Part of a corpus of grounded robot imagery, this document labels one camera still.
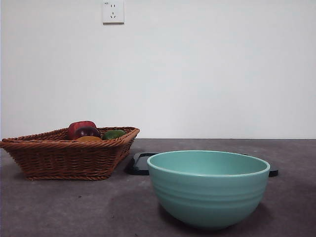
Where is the teal ceramic bowl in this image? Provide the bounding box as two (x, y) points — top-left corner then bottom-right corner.
(147, 150), (271, 231)

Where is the green avocado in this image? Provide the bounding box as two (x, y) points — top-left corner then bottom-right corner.
(102, 129), (126, 141)

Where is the dark green rectangular tray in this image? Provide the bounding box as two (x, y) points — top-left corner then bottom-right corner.
(124, 152), (279, 177)

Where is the dark purple plum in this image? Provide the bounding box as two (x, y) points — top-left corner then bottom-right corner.
(75, 125), (101, 139)

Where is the red apple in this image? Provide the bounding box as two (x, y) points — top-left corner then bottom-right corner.
(68, 120), (97, 140)

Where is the brown wicker basket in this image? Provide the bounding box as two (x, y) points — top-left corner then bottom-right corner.
(0, 126), (141, 181)

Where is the white wall socket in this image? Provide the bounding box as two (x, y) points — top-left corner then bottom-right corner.
(102, 0), (125, 25)

